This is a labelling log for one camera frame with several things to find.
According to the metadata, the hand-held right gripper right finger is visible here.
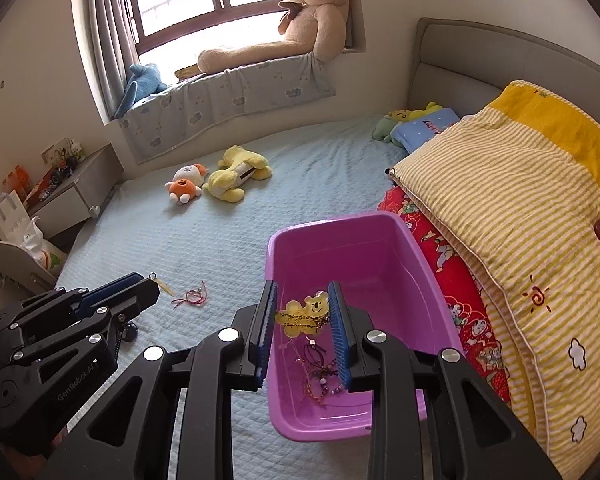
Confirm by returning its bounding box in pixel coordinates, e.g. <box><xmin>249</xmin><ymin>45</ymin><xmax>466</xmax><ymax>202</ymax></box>
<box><xmin>328</xmin><ymin>280</ymin><xmax>563</xmax><ymax>480</ymax></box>

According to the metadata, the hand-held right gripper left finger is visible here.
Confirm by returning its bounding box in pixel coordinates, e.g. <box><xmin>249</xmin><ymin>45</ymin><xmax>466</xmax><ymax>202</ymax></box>
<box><xmin>40</xmin><ymin>280</ymin><xmax>279</xmax><ymax>480</ymax></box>

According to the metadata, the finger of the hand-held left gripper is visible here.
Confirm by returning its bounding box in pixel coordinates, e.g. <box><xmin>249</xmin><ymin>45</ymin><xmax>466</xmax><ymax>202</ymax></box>
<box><xmin>0</xmin><ymin>272</ymin><xmax>146</xmax><ymax>333</ymax></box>
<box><xmin>10</xmin><ymin>280</ymin><xmax>161</xmax><ymax>361</ymax></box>

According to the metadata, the dark cord bracelet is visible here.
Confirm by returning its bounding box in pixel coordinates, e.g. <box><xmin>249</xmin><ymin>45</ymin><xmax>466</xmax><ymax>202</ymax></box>
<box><xmin>294</xmin><ymin>340</ymin><xmax>331</xmax><ymax>368</ymax></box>

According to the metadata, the small yellow charm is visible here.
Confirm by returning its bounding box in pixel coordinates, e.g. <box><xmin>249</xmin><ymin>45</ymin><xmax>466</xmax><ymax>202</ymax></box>
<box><xmin>149</xmin><ymin>272</ymin><xmax>175</xmax><ymax>297</ymax></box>

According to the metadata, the dark tassel bracelet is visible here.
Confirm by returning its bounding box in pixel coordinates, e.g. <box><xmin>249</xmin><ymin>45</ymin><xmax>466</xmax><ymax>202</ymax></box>
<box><xmin>307</xmin><ymin>360</ymin><xmax>343</xmax><ymax>386</ymax></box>

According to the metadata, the yellow bear charm chain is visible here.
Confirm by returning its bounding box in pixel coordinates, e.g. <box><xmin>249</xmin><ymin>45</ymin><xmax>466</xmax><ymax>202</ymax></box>
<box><xmin>275</xmin><ymin>291</ymin><xmax>333</xmax><ymax>341</ymax></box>

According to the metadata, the grey beaded bracelet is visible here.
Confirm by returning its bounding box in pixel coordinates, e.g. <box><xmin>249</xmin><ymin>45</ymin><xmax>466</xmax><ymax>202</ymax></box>
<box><xmin>317</xmin><ymin>379</ymin><xmax>348</xmax><ymax>401</ymax></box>

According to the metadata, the red bracelet with orange bead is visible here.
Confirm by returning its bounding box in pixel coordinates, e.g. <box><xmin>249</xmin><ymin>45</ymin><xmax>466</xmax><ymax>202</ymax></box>
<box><xmin>300</xmin><ymin>377</ymin><xmax>331</xmax><ymax>408</ymax></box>

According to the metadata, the purple plastic basin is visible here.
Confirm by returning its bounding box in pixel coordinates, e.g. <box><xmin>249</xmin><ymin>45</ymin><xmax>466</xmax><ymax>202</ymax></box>
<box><xmin>267</xmin><ymin>211</ymin><xmax>466</xmax><ymax>443</ymax></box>

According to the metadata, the printed plastic bag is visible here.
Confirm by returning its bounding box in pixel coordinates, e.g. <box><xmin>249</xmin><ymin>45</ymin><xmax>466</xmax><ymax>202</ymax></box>
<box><xmin>22</xmin><ymin>216</ymin><xmax>68</xmax><ymax>281</ymax></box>

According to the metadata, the grey nightstand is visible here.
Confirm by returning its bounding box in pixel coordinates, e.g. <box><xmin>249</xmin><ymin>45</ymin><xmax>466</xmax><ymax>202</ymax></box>
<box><xmin>25</xmin><ymin>143</ymin><xmax>126</xmax><ymax>241</ymax></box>

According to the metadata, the light blue quilted bedsheet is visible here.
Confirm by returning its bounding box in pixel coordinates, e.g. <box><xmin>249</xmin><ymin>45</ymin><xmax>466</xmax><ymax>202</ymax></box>
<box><xmin>52</xmin><ymin>115</ymin><xmax>433</xmax><ymax>480</ymax></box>

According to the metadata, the white paper bag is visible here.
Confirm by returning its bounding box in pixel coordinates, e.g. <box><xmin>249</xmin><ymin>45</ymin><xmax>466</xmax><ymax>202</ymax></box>
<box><xmin>0</xmin><ymin>191</ymin><xmax>33</xmax><ymax>243</ymax></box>

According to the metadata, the red printed blanket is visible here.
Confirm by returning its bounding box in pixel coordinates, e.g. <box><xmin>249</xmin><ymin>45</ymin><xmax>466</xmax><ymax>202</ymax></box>
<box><xmin>377</xmin><ymin>186</ymin><xmax>513</xmax><ymax>408</ymax></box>

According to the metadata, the orange and white plush toy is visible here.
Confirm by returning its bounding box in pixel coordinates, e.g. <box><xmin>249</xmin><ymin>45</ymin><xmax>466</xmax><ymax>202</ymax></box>
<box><xmin>168</xmin><ymin>162</ymin><xmax>209</xmax><ymax>206</ymax></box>

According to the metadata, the printed photo card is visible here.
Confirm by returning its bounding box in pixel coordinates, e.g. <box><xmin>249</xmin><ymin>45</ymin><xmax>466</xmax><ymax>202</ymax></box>
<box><xmin>41</xmin><ymin>137</ymin><xmax>86</xmax><ymax>168</ymax></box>

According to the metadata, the yellow plush toy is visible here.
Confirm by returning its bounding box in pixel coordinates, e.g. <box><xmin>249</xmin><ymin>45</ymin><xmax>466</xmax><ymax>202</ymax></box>
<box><xmin>202</xmin><ymin>145</ymin><xmax>273</xmax><ymax>204</ymax></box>

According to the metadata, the blue plush toy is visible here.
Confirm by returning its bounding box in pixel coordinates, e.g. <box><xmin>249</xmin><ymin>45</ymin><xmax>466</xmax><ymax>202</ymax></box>
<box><xmin>114</xmin><ymin>62</ymin><xmax>170</xmax><ymax>120</ymax></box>

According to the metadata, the yellow striped quilt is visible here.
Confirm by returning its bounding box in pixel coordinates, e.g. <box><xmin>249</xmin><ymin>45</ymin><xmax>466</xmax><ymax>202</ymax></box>
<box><xmin>389</xmin><ymin>80</ymin><xmax>600</xmax><ymax>478</ymax></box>

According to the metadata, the blue cloud print cloth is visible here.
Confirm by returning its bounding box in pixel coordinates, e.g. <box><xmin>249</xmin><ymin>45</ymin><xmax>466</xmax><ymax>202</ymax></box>
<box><xmin>115</xmin><ymin>52</ymin><xmax>338</xmax><ymax>165</ymax></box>

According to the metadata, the green plush toy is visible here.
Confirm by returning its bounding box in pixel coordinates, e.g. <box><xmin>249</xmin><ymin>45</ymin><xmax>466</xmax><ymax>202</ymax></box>
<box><xmin>371</xmin><ymin>102</ymin><xmax>443</xmax><ymax>142</ymax></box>

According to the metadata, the blue printed pillow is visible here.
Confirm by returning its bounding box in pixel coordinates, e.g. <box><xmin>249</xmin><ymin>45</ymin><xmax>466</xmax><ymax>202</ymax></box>
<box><xmin>391</xmin><ymin>107</ymin><xmax>462</xmax><ymax>153</ymax></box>

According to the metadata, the book on sill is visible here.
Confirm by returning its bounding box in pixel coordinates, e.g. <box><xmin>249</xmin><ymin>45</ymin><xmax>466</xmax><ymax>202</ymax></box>
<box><xmin>174</xmin><ymin>62</ymin><xmax>207</xmax><ymax>81</ymax></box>

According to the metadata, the grey brown curtain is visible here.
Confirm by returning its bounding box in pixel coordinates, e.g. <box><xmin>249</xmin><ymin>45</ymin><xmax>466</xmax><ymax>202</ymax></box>
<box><xmin>69</xmin><ymin>0</ymin><xmax>141</xmax><ymax>126</ymax></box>

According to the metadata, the grey bed headboard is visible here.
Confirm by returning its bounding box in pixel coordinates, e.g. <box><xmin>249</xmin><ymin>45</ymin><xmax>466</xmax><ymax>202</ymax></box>
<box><xmin>407</xmin><ymin>17</ymin><xmax>600</xmax><ymax>121</ymax></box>

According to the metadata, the large beige teddy bear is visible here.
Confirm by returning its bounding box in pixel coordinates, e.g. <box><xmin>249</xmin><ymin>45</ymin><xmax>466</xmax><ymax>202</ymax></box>
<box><xmin>196</xmin><ymin>0</ymin><xmax>353</xmax><ymax>75</ymax></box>

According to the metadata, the red string bracelet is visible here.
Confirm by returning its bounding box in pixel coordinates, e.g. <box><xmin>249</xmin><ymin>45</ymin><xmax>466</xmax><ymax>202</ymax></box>
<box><xmin>171</xmin><ymin>281</ymin><xmax>215</xmax><ymax>309</ymax></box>

